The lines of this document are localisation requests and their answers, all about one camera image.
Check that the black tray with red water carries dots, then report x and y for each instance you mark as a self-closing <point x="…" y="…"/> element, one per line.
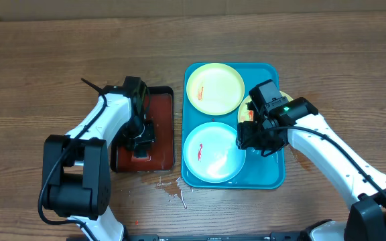
<point x="160" y="105"/>

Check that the light blue plate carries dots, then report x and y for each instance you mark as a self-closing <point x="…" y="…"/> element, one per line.
<point x="211" y="154"/>

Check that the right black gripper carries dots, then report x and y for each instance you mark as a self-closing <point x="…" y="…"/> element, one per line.
<point x="249" y="141"/>

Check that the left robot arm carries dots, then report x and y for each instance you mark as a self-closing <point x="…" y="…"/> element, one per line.
<point x="76" y="180"/>

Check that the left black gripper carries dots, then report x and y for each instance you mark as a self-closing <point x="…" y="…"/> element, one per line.
<point x="149" y="140"/>

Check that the yellow plate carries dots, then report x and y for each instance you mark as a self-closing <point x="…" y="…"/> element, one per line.
<point x="215" y="89"/>
<point x="246" y="114"/>

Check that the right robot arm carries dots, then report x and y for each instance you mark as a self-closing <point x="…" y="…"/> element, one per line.
<point x="298" y="124"/>

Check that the green orange sponge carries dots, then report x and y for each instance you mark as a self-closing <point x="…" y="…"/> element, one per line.
<point x="140" y="156"/>

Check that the teal plastic tray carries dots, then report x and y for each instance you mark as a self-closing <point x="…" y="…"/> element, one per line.
<point x="258" y="172"/>

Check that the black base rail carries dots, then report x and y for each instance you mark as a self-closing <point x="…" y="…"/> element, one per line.
<point x="274" y="236"/>

